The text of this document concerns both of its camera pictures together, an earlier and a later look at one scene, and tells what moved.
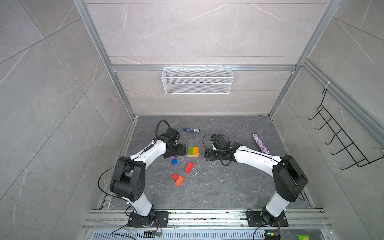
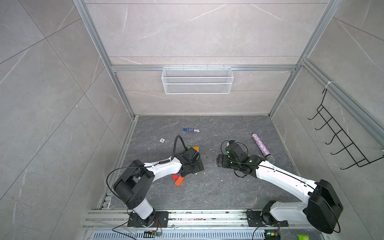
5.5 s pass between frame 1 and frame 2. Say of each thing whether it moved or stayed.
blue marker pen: stayed
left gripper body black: moved
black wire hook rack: stayed
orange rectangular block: stayed
